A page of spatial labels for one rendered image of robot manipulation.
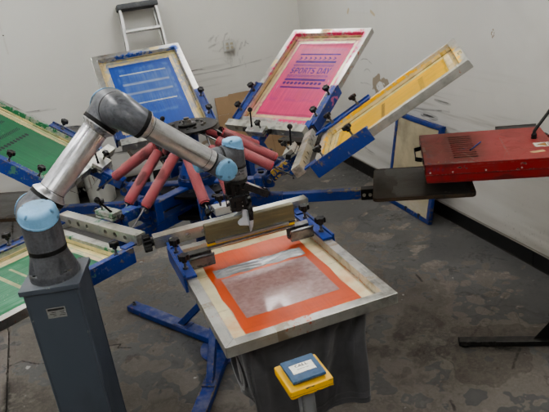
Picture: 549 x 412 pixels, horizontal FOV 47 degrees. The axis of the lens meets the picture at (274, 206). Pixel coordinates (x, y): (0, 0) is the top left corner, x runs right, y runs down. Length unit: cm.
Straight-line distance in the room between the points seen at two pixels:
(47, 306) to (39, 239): 21
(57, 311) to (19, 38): 447
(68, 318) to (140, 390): 151
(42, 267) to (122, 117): 51
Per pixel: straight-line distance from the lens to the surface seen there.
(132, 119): 198
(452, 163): 284
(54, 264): 202
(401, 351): 351
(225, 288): 228
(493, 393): 327
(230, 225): 237
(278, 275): 232
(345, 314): 201
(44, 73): 633
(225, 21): 656
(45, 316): 209
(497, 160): 286
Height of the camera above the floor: 205
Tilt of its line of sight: 22 degrees down
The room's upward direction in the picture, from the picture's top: 8 degrees counter-clockwise
